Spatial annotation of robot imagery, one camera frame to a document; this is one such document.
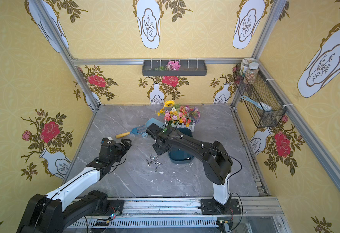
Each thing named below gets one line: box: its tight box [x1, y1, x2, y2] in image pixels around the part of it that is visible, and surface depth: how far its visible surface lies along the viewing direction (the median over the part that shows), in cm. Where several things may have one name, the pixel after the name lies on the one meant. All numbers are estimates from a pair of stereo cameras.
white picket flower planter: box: [155, 99, 201, 133], surface depth 95 cm
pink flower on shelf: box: [166, 60, 182, 71], surface depth 90 cm
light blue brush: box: [240, 95, 272, 112], surface depth 73 cm
